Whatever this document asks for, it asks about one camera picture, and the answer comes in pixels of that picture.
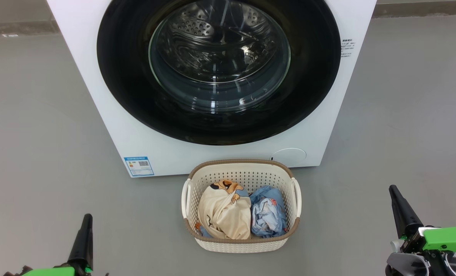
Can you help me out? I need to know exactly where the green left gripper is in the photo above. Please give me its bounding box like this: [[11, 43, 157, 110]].
[[5, 214, 94, 276]]

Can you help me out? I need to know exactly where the round white filter cover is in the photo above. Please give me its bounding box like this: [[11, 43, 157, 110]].
[[271, 148, 307, 168]]

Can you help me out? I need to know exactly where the cream perforated laundry basket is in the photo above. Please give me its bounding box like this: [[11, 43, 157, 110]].
[[181, 159, 302, 253]]

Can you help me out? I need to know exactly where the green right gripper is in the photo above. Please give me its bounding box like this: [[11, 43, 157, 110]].
[[385, 185, 456, 276]]

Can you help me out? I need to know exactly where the cream cartoon print garment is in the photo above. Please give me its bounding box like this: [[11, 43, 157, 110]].
[[195, 179, 252, 240]]

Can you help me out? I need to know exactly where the light blue printed garment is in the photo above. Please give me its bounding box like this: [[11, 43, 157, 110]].
[[249, 186, 288, 237]]

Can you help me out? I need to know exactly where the small printed text label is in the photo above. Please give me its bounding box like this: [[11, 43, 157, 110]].
[[341, 38, 356, 58]]

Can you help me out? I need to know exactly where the black round washer door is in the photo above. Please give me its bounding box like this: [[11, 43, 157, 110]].
[[97, 0, 341, 146]]

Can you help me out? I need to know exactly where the white front-load washing machine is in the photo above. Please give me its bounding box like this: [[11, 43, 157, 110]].
[[47, 0, 377, 177]]

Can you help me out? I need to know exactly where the blue energy label sticker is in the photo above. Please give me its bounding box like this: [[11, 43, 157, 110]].
[[123, 156, 155, 177]]

